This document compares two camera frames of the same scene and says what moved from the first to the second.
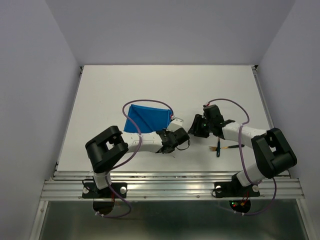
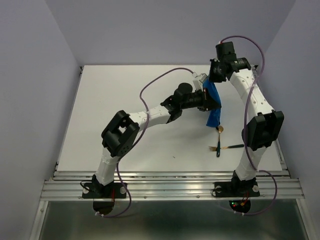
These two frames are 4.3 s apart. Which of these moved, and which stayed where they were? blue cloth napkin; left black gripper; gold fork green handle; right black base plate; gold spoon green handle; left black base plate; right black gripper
Moved: blue cloth napkin; right black gripper; left black gripper
Stayed: left black base plate; gold spoon green handle; right black base plate; gold fork green handle
